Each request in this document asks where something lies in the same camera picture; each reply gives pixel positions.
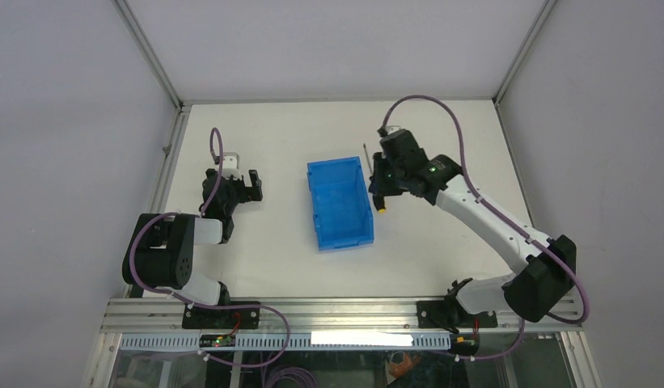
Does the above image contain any white slotted cable duct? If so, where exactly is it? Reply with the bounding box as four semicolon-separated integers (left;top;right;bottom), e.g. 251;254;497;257
119;332;480;352

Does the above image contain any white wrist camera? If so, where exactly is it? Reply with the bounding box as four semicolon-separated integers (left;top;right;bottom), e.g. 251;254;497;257
383;125;402;137
221;152;243;180

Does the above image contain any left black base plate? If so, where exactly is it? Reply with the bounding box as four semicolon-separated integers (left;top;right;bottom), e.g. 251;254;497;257
181;301;260;331

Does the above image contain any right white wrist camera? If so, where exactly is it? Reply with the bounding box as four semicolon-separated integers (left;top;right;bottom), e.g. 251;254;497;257
383;125;402;137

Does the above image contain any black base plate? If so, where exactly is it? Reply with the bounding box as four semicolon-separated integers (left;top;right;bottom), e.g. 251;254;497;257
181;301;260;331
416;299;498;332

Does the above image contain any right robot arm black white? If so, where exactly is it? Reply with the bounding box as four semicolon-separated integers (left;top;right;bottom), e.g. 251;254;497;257
369;129;576;326

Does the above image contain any orange object under table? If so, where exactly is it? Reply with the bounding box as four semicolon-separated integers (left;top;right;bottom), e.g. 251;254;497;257
386;351;421;378

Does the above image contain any coiled purple cable below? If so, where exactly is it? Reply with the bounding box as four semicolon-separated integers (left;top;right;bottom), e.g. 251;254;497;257
261;367;319;388

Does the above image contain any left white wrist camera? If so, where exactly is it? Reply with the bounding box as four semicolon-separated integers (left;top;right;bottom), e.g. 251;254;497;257
221;152;243;180

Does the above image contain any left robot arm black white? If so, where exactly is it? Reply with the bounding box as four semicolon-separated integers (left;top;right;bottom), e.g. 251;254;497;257
122;168;263;308

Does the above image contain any black yellow screwdriver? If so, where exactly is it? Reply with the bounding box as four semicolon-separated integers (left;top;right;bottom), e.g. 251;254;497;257
363;144;387;213

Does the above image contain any blue plastic bin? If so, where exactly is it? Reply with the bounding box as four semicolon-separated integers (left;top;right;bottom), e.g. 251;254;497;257
307;156;374;251

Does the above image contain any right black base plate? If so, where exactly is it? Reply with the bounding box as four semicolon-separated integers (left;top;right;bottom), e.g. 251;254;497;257
416;299;498;332

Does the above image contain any aluminium mounting rail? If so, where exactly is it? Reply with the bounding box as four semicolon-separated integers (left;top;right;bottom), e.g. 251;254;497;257
99;296;583;334

